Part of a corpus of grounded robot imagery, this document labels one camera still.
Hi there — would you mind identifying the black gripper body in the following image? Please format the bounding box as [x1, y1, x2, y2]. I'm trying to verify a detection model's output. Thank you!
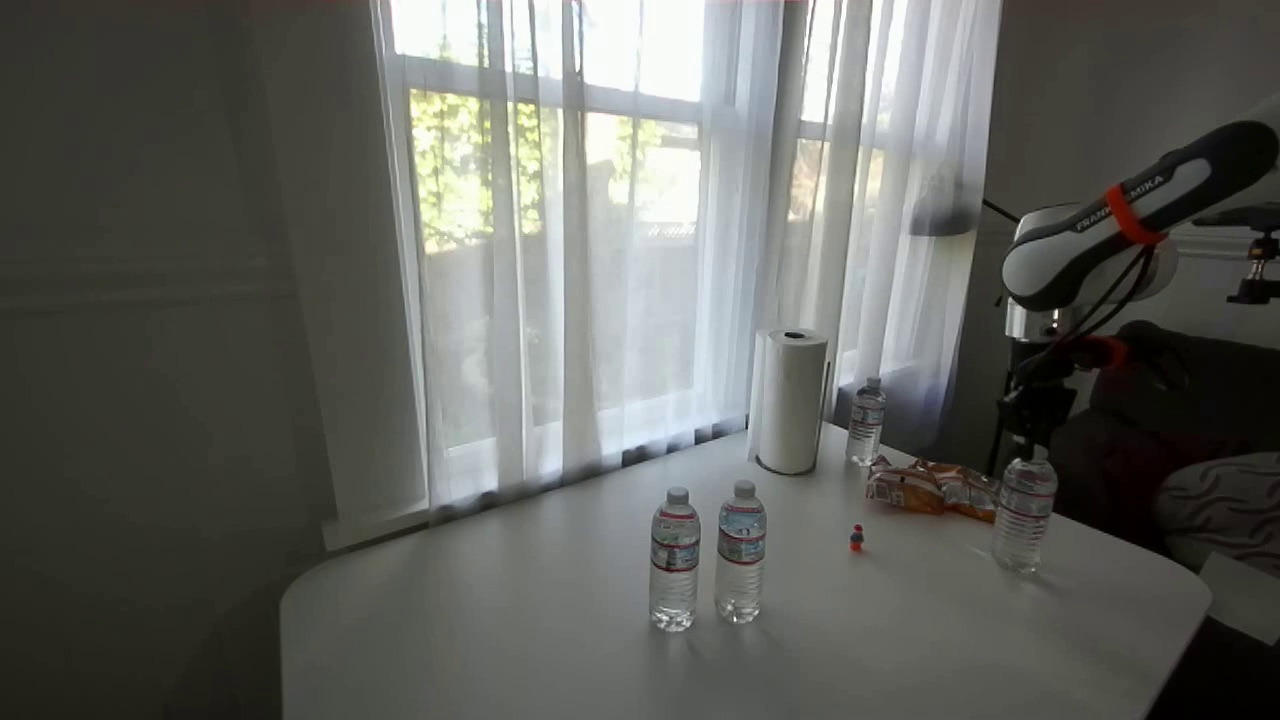
[995, 347, 1089, 440]

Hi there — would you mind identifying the clear plastic water bottle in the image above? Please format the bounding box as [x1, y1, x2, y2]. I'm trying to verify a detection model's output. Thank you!
[714, 475, 772, 630]
[649, 486, 705, 638]
[992, 446, 1066, 579]

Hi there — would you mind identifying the orange snack bag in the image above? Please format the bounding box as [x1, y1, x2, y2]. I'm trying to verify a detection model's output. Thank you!
[863, 451, 1003, 527]

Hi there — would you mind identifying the dark couch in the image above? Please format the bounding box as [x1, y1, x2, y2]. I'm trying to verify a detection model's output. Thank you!
[1066, 317, 1280, 564]

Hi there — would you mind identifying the white patterned pillow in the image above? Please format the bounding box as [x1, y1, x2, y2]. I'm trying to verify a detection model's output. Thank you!
[1152, 449, 1280, 577]

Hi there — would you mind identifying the white paper towel roll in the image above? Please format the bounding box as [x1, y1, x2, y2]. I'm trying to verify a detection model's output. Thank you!
[750, 325, 832, 481]

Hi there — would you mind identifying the sheer white curtain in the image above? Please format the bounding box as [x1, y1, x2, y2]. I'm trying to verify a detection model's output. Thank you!
[783, 0, 1007, 451]
[252, 0, 794, 536]

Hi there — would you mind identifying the white framed window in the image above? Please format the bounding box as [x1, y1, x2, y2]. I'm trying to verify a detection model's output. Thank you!
[383, 0, 926, 473]

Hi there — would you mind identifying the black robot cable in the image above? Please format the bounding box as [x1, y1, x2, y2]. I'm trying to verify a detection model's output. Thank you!
[1052, 198, 1205, 382]

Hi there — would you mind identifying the black camera on boom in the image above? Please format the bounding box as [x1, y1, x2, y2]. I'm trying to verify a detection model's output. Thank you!
[1223, 226, 1280, 310]

